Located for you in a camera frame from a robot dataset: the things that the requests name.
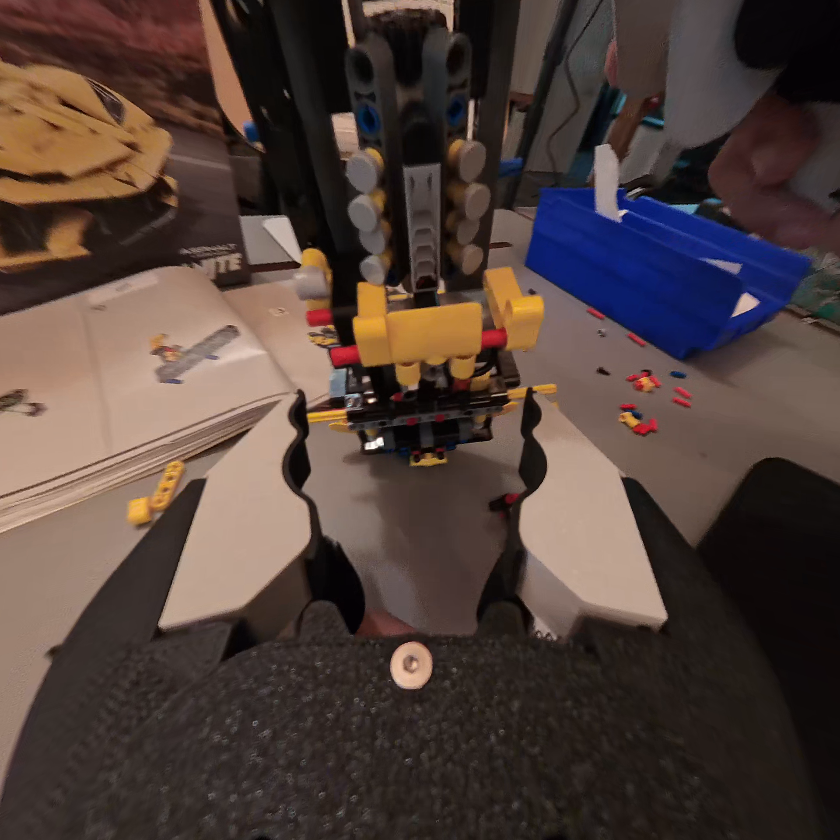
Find open lego instruction booklet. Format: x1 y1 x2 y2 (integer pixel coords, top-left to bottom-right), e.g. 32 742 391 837
0 264 337 534

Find lego set cardboard box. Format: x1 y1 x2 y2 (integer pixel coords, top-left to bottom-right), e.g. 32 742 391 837
0 0 252 316

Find yellow thick lego beam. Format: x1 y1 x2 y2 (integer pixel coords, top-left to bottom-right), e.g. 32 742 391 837
150 461 186 513

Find white paper strip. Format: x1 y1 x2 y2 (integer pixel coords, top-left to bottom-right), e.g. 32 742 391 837
592 143 632 224

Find black yellow lego car chassis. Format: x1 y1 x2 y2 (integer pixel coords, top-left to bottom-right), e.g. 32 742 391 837
266 0 559 468

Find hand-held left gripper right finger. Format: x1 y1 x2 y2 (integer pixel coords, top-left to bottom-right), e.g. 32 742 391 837
474 387 670 643

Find scattered loose lego pieces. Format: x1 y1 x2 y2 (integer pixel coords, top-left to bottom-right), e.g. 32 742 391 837
586 305 694 437

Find blue plastic bin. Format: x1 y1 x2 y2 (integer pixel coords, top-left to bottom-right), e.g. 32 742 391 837
525 187 812 361

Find person's right hand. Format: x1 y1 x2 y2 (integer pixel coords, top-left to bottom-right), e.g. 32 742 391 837
707 91 840 250

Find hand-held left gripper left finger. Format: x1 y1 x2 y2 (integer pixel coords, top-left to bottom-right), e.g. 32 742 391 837
157 389 366 641

